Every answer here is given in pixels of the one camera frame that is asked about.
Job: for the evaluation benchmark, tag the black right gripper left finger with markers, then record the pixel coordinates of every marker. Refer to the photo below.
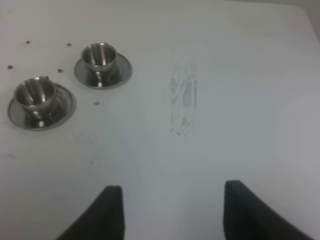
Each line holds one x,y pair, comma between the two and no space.
104,219

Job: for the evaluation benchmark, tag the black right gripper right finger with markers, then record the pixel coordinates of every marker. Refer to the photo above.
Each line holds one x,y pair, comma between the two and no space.
247,217

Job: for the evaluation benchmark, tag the near stainless steel saucer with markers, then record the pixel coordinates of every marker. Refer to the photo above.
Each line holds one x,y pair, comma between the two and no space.
42,121

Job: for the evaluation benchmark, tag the stainless steel saucer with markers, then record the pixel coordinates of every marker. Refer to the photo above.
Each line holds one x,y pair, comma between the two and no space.
117,76
42,121

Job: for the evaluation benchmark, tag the near stainless steel teacup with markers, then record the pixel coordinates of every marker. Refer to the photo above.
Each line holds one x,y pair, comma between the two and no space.
37,97

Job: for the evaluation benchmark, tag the stainless steel teacup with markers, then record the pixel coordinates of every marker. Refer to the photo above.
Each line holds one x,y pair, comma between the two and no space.
99,57
37,97

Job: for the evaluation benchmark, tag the far stainless steel saucer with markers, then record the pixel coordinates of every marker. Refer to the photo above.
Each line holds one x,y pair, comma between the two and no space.
117,76

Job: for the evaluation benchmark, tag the far stainless steel teacup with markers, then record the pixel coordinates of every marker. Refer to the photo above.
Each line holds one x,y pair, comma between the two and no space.
99,57

